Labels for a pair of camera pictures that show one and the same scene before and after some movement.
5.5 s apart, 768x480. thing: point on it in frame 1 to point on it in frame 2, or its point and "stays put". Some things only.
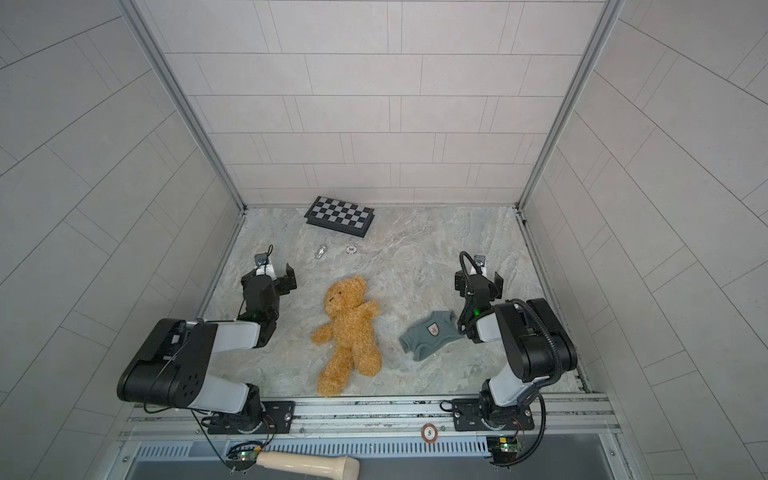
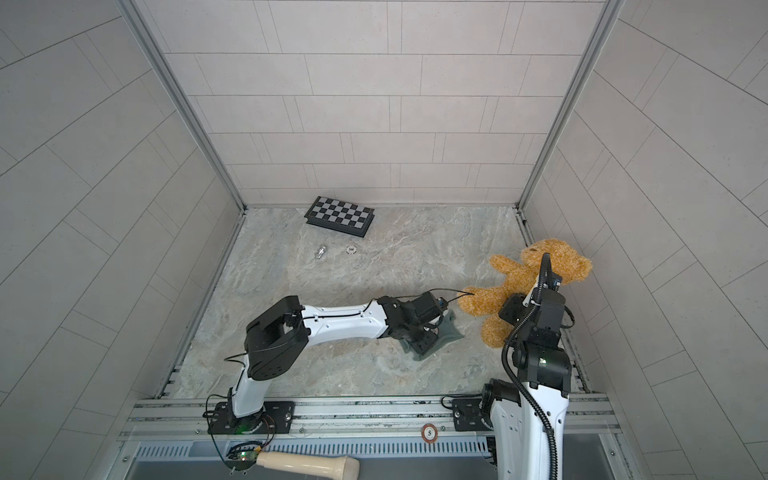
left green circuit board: [243, 455] stays put
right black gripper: [459, 284] to [512, 302]
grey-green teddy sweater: [438, 329] stays put
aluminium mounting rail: [557, 416] stays put
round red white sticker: [429, 433] stays put
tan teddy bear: [352, 333] to [565, 261]
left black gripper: [291, 277] to [427, 344]
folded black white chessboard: [346, 217] stays put
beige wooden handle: [327, 465] stays put
